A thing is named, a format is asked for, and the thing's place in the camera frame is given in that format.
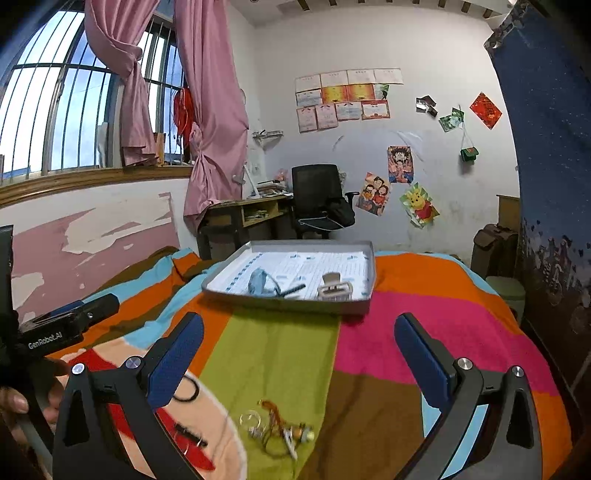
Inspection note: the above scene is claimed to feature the group of wall certificates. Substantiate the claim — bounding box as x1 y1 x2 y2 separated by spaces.
295 68 404 134

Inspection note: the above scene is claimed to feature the red square paper decoration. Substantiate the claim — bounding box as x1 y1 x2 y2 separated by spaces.
469 92 503 131

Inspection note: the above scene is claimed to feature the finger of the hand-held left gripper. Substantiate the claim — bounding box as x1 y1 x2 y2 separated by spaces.
51 294 121 324

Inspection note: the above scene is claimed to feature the pink curtain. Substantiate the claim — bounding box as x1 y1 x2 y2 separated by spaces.
174 0 250 232
84 0 160 168

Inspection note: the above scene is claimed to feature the beige hair claw clip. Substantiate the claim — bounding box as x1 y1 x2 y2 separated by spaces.
316 272 354 302

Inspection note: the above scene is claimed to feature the black hairpin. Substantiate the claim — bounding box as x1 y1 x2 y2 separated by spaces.
174 425 208 448

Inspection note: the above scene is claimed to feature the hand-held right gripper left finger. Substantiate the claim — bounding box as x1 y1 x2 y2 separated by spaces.
52 312 206 480

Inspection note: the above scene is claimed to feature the white desk lamp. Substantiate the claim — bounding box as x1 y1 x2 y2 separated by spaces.
233 164 259 200

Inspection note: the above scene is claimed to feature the wooden cabinet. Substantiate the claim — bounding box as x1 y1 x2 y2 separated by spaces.
496 194 522 232

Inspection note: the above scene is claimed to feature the yellow bear wall poster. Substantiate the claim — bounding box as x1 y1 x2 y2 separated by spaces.
399 182 440 229

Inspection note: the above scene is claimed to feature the colourful patchwork blanket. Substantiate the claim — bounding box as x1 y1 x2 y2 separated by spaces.
9 247 575 480

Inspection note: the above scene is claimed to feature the silver metal tray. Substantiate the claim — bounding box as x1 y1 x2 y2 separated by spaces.
202 240 377 316

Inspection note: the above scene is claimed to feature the green hanging pouch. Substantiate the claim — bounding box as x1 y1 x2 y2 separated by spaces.
460 117 478 163

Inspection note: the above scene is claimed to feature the green wall photo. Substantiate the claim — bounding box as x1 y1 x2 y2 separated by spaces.
438 107 465 133

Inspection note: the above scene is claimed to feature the cartoon family wall poster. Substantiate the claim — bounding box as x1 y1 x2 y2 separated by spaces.
356 172 391 217

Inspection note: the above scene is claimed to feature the blue printed bed curtain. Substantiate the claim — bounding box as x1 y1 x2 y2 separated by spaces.
483 0 591 393

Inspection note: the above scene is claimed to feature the wooden desk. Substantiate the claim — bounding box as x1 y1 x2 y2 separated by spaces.
198 193 296 259

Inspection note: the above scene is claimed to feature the printed paper sheet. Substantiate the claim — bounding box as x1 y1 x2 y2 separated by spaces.
216 251 368 298

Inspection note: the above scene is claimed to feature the red hanging ornament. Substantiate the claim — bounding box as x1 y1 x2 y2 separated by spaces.
173 87 195 146

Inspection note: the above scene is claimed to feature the green plastic stool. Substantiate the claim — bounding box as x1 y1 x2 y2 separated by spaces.
485 275 527 319

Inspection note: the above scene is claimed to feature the brown suitcase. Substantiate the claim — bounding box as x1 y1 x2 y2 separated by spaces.
471 223 520 280

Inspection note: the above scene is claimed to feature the black office chair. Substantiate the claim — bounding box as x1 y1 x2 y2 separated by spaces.
291 164 360 241

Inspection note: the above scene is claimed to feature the red string bracelet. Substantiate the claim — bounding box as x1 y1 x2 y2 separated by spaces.
259 399 284 430

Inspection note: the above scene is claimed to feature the cartoon fighter wall poster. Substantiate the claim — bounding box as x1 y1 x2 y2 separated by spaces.
387 145 415 184

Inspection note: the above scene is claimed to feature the black hair tie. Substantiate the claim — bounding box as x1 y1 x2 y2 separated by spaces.
172 374 200 403

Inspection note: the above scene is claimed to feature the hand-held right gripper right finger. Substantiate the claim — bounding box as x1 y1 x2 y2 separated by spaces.
392 313 543 480

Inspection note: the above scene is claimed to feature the person's left hand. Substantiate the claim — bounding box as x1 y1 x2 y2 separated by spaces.
0 357 70 462

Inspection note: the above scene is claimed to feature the blue fabric scrunchie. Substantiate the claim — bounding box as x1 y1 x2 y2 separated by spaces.
247 268 280 297

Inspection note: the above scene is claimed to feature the barred window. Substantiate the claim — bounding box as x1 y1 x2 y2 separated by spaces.
0 9 195 185

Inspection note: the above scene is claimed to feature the silver double ring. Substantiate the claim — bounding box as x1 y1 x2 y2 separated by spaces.
239 410 265 435

